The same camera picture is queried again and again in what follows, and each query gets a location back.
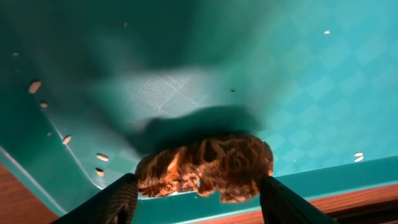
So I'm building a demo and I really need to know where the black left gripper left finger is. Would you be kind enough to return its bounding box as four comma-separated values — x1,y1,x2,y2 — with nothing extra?
52,173,138,224

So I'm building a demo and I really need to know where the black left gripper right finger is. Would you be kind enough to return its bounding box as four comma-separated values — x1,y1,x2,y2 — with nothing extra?
259,176,338,224

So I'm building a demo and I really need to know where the brown food scrap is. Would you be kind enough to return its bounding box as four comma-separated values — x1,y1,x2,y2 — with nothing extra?
135,134,274,203

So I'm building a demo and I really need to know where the teal plastic tray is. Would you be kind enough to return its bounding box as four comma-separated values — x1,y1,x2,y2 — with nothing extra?
1,0,397,217

